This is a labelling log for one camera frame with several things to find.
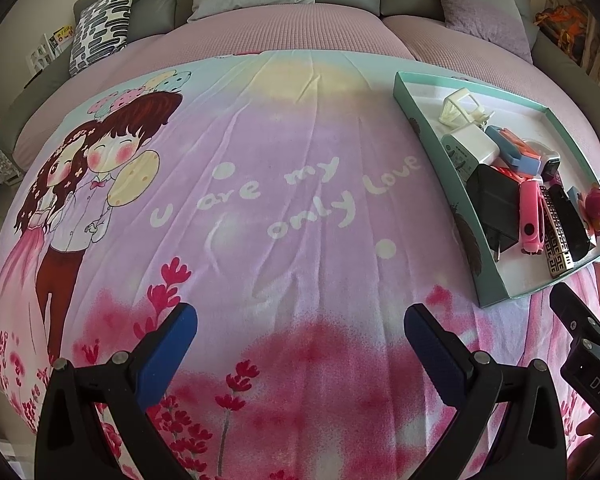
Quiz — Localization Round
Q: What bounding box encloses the gold black patterned box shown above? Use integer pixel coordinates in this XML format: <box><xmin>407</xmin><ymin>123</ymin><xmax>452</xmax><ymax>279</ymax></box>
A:
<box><xmin>539</xmin><ymin>185</ymin><xmax>576</xmax><ymax>278</ymax></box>

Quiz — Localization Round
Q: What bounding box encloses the black power adapter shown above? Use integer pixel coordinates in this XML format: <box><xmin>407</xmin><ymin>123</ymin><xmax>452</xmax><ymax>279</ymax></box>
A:
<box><xmin>466</xmin><ymin>162</ymin><xmax>523</xmax><ymax>263</ymax></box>

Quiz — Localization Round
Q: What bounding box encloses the person's right hand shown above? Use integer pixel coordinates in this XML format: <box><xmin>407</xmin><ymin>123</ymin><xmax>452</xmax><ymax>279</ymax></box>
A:
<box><xmin>577</xmin><ymin>412</ymin><xmax>600</xmax><ymax>441</ymax></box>

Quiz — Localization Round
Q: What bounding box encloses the teal cardboard box tray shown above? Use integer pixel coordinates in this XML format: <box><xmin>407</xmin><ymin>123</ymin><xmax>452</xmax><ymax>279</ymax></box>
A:
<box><xmin>393</xmin><ymin>71</ymin><xmax>600</xmax><ymax>309</ymax></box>

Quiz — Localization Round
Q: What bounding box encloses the pink helmet toy dog figure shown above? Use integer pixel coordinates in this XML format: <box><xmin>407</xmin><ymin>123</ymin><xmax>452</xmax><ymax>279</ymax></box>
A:
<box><xmin>582</xmin><ymin>187</ymin><xmax>600</xmax><ymax>238</ymax></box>

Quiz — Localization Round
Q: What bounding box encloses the printed cartoon blanket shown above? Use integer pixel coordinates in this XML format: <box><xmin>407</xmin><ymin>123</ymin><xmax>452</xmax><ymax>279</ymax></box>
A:
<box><xmin>0</xmin><ymin>50</ymin><xmax>600</xmax><ymax>480</ymax></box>

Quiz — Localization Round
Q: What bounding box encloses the blue orange plastic toy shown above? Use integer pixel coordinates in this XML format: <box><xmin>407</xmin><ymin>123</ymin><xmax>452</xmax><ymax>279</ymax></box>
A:
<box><xmin>485</xmin><ymin>125</ymin><xmax>541</xmax><ymax>176</ymax></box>

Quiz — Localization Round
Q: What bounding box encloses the yellow book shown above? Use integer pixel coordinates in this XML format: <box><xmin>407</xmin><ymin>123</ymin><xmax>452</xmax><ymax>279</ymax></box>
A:
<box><xmin>49</xmin><ymin>24</ymin><xmax>77</xmax><ymax>46</ymax></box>

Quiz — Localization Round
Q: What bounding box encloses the black rectangular box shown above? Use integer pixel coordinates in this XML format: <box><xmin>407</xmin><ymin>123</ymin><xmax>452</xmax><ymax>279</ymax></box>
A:
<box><xmin>547</xmin><ymin>185</ymin><xmax>597</xmax><ymax>263</ymax></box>

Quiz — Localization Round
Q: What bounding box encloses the orange bag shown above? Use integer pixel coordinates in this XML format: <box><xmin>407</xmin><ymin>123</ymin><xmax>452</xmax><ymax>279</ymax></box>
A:
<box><xmin>532</xmin><ymin>2</ymin><xmax>593</xmax><ymax>58</ymax></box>

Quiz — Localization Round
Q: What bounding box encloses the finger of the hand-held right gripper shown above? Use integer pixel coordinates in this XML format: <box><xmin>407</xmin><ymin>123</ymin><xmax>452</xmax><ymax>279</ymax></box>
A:
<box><xmin>549</xmin><ymin>282</ymin><xmax>600</xmax><ymax>356</ymax></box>

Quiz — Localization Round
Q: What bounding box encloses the lilac fuzzy pillow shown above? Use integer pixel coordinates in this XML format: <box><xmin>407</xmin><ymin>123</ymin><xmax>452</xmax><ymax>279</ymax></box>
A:
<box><xmin>426</xmin><ymin>0</ymin><xmax>535</xmax><ymax>65</ymax></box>

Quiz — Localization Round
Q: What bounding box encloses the cream plastic piece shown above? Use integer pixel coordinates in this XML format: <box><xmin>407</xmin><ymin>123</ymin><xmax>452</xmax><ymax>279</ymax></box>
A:
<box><xmin>439</xmin><ymin>87</ymin><xmax>496</xmax><ymax>128</ymax></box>

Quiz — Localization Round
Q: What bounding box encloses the pink wrist watch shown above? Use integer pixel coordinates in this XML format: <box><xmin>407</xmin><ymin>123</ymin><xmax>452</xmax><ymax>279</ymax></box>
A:
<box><xmin>500</xmin><ymin>167</ymin><xmax>546</xmax><ymax>256</ymax></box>

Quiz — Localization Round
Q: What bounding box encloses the pink quilted sofa cover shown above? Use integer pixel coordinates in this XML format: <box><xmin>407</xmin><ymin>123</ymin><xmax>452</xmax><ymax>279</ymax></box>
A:
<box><xmin>12</xmin><ymin>4</ymin><xmax>600</xmax><ymax>186</ymax></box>

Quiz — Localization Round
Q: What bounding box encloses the white letter decoration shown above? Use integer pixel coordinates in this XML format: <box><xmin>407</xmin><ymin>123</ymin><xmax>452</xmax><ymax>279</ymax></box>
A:
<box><xmin>27</xmin><ymin>35</ymin><xmax>61</xmax><ymax>76</ymax></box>

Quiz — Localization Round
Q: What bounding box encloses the white plastic toy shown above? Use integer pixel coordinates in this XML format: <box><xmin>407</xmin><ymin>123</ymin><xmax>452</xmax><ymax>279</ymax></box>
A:
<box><xmin>527</xmin><ymin>142</ymin><xmax>562</xmax><ymax>181</ymax></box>

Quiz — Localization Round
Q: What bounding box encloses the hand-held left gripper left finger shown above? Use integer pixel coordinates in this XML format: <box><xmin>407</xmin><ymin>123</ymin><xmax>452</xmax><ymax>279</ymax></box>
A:
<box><xmin>34</xmin><ymin>302</ymin><xmax>199</xmax><ymax>480</ymax></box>

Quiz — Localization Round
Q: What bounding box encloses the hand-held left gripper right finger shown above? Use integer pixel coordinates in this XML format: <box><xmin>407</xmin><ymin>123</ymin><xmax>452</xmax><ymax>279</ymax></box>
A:
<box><xmin>404</xmin><ymin>305</ymin><xmax>568</xmax><ymax>480</ymax></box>

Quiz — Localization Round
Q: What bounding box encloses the black white patterned pillow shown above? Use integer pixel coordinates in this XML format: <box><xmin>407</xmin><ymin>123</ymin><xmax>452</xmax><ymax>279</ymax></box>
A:
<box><xmin>69</xmin><ymin>0</ymin><xmax>137</xmax><ymax>77</ymax></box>

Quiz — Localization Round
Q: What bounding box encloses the white power adapter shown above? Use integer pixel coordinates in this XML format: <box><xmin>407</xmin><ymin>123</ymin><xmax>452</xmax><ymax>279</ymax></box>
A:
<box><xmin>440</xmin><ymin>125</ymin><xmax>502</xmax><ymax>183</ymax></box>

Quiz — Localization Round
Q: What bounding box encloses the white lace cloth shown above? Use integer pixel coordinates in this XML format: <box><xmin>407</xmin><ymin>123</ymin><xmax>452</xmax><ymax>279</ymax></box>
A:
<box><xmin>0</xmin><ymin>147</ymin><xmax>23</xmax><ymax>186</ymax></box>

